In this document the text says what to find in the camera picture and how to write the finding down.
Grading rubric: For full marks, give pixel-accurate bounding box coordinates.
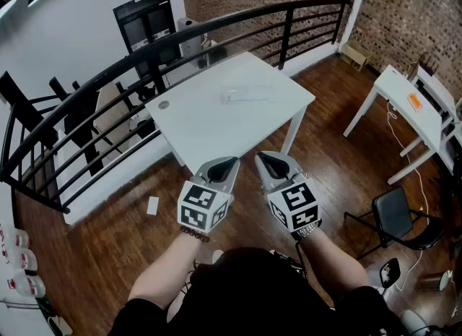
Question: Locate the orange flat packet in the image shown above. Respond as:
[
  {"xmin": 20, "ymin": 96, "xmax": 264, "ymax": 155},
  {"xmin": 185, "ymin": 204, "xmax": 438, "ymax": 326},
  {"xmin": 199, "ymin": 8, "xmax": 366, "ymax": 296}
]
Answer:
[{"xmin": 406, "ymin": 92, "xmax": 424, "ymax": 113}]

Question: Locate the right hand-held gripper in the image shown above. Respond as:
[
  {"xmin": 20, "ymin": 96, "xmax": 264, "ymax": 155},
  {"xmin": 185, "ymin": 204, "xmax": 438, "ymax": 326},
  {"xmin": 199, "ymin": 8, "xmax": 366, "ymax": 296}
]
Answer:
[{"xmin": 254, "ymin": 150, "xmax": 323, "ymax": 233}]

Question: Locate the white tower appliance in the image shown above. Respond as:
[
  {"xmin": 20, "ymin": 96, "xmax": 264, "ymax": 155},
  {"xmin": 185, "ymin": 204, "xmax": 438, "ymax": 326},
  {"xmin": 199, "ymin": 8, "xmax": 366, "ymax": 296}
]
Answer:
[{"xmin": 176, "ymin": 17, "xmax": 204, "ymax": 65}]

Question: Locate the person's left forearm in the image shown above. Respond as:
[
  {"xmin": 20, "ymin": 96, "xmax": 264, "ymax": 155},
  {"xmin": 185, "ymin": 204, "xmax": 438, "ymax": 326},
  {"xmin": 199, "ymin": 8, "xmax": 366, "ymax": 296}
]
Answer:
[{"xmin": 128, "ymin": 233, "xmax": 204, "ymax": 310}]

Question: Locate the person's black shirt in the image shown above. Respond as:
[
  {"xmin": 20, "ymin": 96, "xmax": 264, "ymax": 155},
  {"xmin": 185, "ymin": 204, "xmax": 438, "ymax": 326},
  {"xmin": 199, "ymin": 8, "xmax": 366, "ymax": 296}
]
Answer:
[{"xmin": 111, "ymin": 247, "xmax": 409, "ymax": 336}]

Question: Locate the white side table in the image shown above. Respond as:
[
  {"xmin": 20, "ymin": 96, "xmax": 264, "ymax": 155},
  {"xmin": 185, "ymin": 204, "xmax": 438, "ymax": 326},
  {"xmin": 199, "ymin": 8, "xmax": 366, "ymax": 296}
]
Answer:
[{"xmin": 342, "ymin": 64, "xmax": 458, "ymax": 186}]

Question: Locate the brown cardboard box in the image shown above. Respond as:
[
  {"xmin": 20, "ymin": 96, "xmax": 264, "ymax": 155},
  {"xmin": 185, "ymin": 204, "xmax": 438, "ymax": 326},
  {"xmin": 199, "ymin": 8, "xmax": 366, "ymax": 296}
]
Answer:
[{"xmin": 339, "ymin": 40, "xmax": 372, "ymax": 72}]

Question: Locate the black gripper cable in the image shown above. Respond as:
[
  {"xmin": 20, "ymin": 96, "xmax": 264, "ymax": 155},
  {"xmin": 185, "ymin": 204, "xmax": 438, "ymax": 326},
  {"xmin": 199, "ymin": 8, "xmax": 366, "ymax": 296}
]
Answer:
[{"xmin": 294, "ymin": 240, "xmax": 308, "ymax": 281}]

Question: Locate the black double door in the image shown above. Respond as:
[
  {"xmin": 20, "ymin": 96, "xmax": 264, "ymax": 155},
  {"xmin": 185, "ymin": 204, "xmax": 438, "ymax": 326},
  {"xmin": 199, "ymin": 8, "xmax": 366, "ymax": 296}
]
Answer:
[{"xmin": 113, "ymin": 0, "xmax": 181, "ymax": 65}]

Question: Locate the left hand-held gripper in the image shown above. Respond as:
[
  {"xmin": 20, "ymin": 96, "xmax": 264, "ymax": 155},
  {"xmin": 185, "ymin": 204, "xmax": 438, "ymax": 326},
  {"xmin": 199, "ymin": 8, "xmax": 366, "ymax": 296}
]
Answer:
[{"xmin": 176, "ymin": 156, "xmax": 241, "ymax": 234}]

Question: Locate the white vertical pipe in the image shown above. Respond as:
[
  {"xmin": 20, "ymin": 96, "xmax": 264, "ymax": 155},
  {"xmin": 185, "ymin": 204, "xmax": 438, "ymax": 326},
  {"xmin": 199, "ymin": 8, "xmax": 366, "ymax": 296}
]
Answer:
[{"xmin": 339, "ymin": 0, "xmax": 372, "ymax": 54}]

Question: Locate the black metal railing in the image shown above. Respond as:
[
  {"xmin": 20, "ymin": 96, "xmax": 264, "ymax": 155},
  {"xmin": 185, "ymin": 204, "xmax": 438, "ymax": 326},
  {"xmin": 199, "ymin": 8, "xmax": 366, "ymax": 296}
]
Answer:
[{"xmin": 0, "ymin": 0, "xmax": 351, "ymax": 224}]

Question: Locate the black folding chair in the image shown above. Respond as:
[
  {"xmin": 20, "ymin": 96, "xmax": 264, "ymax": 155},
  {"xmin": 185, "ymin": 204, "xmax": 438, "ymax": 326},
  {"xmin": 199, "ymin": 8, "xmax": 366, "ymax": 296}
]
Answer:
[{"xmin": 344, "ymin": 186, "xmax": 445, "ymax": 260}]

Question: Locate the white floor cable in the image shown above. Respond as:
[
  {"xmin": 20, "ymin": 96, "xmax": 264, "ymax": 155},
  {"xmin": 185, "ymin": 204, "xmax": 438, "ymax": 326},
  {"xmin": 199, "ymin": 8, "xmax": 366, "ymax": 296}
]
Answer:
[{"xmin": 386, "ymin": 101, "xmax": 432, "ymax": 292}]

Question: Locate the clear plastic bag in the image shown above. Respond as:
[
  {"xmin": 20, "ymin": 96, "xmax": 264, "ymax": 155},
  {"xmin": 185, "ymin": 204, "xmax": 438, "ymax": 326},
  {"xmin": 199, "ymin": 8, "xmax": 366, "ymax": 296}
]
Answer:
[{"xmin": 216, "ymin": 84, "xmax": 279, "ymax": 106}]

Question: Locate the white square table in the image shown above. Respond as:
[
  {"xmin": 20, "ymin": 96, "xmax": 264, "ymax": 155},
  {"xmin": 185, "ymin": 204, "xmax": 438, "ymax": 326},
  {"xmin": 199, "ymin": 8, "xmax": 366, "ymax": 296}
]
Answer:
[{"xmin": 144, "ymin": 51, "xmax": 317, "ymax": 169}]

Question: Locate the brown beaded bracelet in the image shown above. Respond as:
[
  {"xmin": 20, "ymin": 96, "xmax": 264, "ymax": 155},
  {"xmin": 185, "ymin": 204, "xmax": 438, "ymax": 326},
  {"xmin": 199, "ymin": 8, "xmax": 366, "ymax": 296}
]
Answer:
[{"xmin": 179, "ymin": 225, "xmax": 212, "ymax": 244}]

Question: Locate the silver metal wristwatch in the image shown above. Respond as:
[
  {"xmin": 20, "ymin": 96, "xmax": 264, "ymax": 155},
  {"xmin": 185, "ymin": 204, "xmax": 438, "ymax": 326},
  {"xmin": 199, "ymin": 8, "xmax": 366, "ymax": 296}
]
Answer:
[{"xmin": 290, "ymin": 220, "xmax": 323, "ymax": 241}]

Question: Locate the person's right forearm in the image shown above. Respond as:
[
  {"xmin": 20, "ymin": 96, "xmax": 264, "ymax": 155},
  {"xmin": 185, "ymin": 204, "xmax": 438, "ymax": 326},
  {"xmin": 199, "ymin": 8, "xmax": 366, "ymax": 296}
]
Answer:
[{"xmin": 298, "ymin": 229, "xmax": 370, "ymax": 309}]

